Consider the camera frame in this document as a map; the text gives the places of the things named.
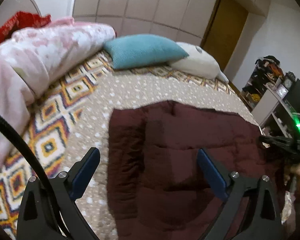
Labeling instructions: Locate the beige wardrobe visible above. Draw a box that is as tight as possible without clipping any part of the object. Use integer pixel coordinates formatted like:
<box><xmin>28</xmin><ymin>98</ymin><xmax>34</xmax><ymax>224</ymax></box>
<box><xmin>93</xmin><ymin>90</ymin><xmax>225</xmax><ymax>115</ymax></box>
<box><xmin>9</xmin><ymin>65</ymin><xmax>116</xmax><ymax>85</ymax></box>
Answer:
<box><xmin>73</xmin><ymin>0</ymin><xmax>216</xmax><ymax>45</ymax></box>

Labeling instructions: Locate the teal pillow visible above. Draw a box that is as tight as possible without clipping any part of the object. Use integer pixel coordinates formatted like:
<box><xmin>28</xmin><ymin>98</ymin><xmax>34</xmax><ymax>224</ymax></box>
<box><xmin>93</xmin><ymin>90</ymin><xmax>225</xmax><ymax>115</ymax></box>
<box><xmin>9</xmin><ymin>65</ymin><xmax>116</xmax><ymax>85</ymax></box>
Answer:
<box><xmin>103</xmin><ymin>34</ymin><xmax>189</xmax><ymax>70</ymax></box>

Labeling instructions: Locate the black cable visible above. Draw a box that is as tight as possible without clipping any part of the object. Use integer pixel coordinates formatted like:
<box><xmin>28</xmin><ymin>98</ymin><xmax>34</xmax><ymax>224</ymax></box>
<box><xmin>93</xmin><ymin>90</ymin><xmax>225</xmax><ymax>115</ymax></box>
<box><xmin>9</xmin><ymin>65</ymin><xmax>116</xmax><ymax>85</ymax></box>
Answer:
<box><xmin>0</xmin><ymin>107</ymin><xmax>56</xmax><ymax>205</ymax></box>

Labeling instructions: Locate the pink floral blanket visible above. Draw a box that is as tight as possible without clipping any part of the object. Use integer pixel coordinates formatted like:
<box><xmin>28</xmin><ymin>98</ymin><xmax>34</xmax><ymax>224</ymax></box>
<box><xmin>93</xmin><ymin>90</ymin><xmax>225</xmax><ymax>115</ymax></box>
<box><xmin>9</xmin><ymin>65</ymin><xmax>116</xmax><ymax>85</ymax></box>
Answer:
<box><xmin>0</xmin><ymin>17</ymin><xmax>116</xmax><ymax>175</ymax></box>

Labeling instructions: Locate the brown wooden door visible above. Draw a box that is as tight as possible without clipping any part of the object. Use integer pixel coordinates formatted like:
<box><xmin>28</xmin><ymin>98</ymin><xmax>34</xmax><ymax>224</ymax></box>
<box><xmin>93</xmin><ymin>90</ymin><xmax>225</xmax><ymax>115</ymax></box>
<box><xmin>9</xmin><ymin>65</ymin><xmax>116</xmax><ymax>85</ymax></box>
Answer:
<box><xmin>200</xmin><ymin>0</ymin><xmax>248</xmax><ymax>70</ymax></box>

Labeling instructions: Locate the red patterned cloth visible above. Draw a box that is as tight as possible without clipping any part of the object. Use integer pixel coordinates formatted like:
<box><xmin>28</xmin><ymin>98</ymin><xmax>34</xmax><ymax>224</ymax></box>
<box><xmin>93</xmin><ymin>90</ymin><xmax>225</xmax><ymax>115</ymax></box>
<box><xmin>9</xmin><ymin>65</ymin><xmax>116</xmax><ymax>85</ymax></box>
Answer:
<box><xmin>0</xmin><ymin>11</ymin><xmax>51</xmax><ymax>44</ymax></box>

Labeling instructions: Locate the beige heart-pattern quilt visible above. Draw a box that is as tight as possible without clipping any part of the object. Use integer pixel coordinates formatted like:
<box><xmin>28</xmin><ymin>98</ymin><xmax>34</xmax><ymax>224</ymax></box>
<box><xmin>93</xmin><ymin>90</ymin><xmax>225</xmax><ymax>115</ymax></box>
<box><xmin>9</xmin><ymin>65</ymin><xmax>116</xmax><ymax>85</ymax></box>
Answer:
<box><xmin>57</xmin><ymin>68</ymin><xmax>293</xmax><ymax>240</ymax></box>

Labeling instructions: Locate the white plush pillow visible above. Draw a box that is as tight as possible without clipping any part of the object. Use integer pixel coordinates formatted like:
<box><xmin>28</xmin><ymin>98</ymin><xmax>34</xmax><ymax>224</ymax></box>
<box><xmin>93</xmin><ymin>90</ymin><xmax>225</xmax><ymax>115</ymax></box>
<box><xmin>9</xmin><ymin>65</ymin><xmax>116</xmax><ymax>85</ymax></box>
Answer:
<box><xmin>169</xmin><ymin>42</ymin><xmax>229</xmax><ymax>84</ymax></box>

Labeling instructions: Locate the black table clock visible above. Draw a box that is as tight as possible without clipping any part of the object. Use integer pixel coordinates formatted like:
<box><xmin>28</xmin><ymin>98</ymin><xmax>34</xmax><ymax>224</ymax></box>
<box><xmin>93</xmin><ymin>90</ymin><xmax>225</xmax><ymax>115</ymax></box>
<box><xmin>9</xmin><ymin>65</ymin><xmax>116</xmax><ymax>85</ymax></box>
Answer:
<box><xmin>283</xmin><ymin>72</ymin><xmax>296</xmax><ymax>90</ymax></box>

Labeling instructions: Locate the maroon puffer jacket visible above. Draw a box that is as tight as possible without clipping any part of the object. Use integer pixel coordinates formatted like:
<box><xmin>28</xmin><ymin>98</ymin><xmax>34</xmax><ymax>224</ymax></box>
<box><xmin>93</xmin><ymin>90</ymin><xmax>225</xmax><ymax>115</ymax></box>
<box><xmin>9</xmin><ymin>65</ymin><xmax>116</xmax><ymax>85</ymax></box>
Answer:
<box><xmin>107</xmin><ymin>100</ymin><xmax>288</xmax><ymax>240</ymax></box>

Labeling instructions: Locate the cluttered white shelf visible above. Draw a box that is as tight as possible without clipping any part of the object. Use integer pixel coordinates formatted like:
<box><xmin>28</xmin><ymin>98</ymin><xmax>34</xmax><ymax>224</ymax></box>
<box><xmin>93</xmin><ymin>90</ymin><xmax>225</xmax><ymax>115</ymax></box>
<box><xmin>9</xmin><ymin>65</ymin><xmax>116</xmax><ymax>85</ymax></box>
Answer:
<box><xmin>240</xmin><ymin>55</ymin><xmax>300</xmax><ymax>138</ymax></box>

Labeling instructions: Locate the pink arched headboard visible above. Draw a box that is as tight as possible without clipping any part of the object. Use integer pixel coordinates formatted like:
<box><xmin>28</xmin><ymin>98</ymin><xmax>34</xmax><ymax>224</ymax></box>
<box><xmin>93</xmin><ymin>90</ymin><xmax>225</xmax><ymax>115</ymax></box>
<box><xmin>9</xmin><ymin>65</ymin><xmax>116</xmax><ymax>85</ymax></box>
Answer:
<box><xmin>0</xmin><ymin>0</ymin><xmax>42</xmax><ymax>27</ymax></box>

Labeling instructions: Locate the small purple picture frame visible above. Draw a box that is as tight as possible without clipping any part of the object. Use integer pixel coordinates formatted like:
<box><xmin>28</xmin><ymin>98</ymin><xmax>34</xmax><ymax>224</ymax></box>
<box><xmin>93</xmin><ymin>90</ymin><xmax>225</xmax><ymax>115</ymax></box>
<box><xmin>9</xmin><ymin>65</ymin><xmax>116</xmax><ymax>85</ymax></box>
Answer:
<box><xmin>275</xmin><ymin>84</ymin><xmax>288</xmax><ymax>99</ymax></box>

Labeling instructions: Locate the geometric patterned bedsheet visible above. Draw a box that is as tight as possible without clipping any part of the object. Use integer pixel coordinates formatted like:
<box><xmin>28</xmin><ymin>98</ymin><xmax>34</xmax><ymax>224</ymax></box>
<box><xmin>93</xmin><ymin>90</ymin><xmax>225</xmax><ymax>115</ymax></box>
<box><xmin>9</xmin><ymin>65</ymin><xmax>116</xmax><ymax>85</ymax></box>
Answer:
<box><xmin>0</xmin><ymin>49</ymin><xmax>239</xmax><ymax>239</ymax></box>

